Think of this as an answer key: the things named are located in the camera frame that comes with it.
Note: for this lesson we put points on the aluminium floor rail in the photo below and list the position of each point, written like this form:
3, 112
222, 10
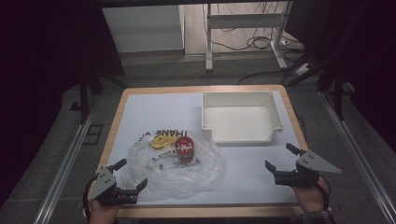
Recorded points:
65, 168
358, 155

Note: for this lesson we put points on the person's right hand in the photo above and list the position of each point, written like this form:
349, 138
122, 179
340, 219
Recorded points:
309, 199

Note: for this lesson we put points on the red can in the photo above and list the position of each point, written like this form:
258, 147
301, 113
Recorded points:
185, 148

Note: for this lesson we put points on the person's left hand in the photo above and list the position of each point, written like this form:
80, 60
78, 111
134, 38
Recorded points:
102, 213

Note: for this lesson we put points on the clear plastic bag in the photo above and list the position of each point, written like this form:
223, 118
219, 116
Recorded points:
174, 180

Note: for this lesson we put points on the yellow snack packet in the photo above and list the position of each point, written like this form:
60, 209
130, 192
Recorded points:
163, 141

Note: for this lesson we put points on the white cabinet panel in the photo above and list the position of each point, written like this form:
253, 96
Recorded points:
143, 28

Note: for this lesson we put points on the wooden table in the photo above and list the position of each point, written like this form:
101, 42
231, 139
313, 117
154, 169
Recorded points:
205, 212

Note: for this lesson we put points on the white power strip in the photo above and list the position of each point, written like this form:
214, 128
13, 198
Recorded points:
302, 68

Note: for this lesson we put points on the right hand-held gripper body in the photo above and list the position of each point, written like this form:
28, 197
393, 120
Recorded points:
311, 165

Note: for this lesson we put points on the white plastic box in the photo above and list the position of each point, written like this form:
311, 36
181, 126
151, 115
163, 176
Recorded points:
239, 119

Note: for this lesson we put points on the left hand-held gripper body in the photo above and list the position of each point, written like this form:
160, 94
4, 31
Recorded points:
102, 183

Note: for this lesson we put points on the black floor plate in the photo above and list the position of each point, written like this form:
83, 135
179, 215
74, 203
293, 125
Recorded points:
93, 134

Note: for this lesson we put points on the white table mat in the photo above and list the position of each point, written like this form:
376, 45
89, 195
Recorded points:
249, 174

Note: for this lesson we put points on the white metal desk frame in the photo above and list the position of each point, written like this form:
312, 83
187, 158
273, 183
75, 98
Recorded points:
243, 21

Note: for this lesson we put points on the black stand leg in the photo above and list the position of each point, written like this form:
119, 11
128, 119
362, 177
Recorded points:
83, 96

